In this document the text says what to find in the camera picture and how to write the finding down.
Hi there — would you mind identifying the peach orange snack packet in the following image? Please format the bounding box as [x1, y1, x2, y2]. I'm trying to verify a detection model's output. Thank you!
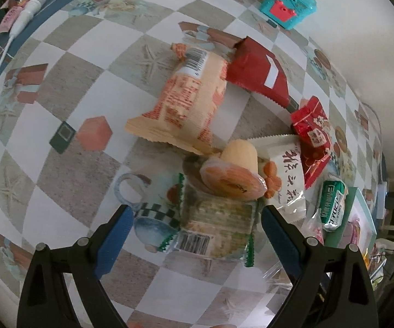
[124, 42, 230, 155]

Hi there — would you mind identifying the teal toy box red crown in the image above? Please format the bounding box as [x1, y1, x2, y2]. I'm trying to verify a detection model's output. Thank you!
[259, 0, 318, 28]

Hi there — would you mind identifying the dark red snack packet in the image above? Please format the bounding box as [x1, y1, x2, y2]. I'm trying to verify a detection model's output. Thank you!
[224, 36, 300, 114]

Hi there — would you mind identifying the yellow snack packet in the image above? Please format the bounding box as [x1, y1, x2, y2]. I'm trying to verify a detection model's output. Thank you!
[364, 246, 387, 289]

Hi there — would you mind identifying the clear green-edged cracker packet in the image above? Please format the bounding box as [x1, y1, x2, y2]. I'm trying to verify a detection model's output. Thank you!
[159, 172, 263, 268]

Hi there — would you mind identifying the small round cake packet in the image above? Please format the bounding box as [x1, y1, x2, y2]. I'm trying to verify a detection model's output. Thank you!
[200, 139, 266, 201]

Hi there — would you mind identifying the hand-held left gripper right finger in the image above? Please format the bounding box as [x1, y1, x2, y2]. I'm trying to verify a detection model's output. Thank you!
[261, 204, 378, 328]

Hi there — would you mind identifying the white handheld device with cable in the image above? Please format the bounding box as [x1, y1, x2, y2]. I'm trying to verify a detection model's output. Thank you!
[0, 0, 47, 91]

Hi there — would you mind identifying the checkered printed tablecloth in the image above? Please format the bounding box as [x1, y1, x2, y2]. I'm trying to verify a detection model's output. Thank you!
[0, 0, 389, 328]

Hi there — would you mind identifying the green white cracker packet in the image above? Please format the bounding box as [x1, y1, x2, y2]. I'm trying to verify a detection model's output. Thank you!
[314, 174, 350, 233]

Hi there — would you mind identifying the red printed snack packet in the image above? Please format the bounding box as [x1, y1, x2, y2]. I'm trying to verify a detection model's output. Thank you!
[290, 96, 333, 191]

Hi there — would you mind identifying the teal shallow cardboard box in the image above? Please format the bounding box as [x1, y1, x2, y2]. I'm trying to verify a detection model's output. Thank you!
[323, 186, 378, 257]

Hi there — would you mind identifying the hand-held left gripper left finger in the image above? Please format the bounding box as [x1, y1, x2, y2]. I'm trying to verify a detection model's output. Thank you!
[16, 204, 136, 328]

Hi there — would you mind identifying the white calligraphy snack packet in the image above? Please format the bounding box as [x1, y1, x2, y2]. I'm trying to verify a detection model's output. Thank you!
[247, 134, 307, 221]

